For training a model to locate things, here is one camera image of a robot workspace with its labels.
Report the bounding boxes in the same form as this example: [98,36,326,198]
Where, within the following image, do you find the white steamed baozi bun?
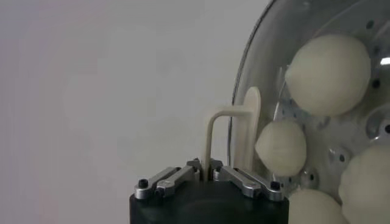
[287,187,348,224]
[284,33,372,117]
[338,144,390,224]
[254,119,308,177]

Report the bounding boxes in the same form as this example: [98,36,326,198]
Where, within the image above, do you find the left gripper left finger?
[133,158,202,200]

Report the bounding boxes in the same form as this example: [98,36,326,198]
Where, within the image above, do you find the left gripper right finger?
[209,158,286,202]

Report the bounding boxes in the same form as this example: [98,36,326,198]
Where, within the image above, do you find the round glass pot lid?
[201,0,390,224]

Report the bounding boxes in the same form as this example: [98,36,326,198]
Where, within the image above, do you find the stainless steel steamer basket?
[271,0,390,205]

